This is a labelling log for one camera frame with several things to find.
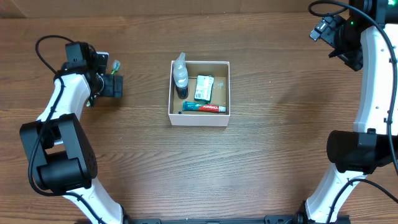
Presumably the red green toothpaste tube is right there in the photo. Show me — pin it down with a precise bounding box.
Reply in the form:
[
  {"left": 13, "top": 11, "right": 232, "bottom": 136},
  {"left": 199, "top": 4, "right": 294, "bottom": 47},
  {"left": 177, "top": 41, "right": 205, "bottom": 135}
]
[{"left": 182, "top": 101, "right": 226, "bottom": 113}]

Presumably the green white soap bar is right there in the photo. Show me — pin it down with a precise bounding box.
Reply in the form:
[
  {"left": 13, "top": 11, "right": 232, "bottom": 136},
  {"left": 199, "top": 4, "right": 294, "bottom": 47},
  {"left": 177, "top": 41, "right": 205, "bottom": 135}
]
[{"left": 194, "top": 75, "right": 215, "bottom": 103}]

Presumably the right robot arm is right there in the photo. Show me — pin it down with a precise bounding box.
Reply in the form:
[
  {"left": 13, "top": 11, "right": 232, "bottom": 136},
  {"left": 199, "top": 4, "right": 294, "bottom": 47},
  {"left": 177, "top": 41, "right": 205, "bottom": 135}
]
[{"left": 292, "top": 0, "right": 397, "bottom": 223}]

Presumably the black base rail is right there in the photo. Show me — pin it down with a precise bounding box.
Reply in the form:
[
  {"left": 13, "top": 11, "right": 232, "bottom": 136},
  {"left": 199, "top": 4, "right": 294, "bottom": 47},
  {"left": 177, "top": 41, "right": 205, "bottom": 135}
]
[{"left": 124, "top": 214, "right": 351, "bottom": 224}]

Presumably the clear bottle dark liquid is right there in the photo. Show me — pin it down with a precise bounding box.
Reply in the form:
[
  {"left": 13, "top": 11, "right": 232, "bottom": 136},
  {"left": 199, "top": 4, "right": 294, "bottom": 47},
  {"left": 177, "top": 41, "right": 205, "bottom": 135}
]
[{"left": 172, "top": 52, "right": 189, "bottom": 100}]

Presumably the green white toothbrush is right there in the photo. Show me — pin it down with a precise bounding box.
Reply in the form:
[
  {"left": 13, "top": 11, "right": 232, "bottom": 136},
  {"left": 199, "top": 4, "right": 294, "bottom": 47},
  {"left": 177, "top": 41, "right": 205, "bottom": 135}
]
[{"left": 86, "top": 60, "right": 123, "bottom": 107}]

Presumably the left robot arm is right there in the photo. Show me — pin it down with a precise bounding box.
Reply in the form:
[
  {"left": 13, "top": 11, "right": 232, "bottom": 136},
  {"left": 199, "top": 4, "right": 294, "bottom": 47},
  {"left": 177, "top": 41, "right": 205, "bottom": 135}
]
[{"left": 19, "top": 41, "right": 128, "bottom": 223}]

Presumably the white cardboard box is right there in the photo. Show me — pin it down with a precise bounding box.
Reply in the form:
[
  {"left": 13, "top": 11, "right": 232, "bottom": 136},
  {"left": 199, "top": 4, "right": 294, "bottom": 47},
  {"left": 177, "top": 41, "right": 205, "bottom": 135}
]
[{"left": 167, "top": 61, "right": 231, "bottom": 127}]

